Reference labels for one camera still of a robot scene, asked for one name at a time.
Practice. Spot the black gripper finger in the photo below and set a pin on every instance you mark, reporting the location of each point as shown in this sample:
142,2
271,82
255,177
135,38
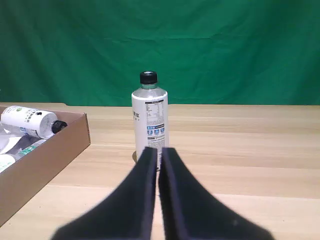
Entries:
190,212
125,205

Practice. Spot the brown cardboard box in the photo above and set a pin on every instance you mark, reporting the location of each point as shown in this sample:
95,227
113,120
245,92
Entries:
50,160

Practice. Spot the clear bottle green flower label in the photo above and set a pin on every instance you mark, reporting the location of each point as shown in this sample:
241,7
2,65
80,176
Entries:
28,150

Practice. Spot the small white bottle black cap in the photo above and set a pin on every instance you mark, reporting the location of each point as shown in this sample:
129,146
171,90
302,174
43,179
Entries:
22,118

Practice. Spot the green backdrop cloth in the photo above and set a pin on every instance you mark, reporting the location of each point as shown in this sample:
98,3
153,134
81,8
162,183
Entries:
160,50

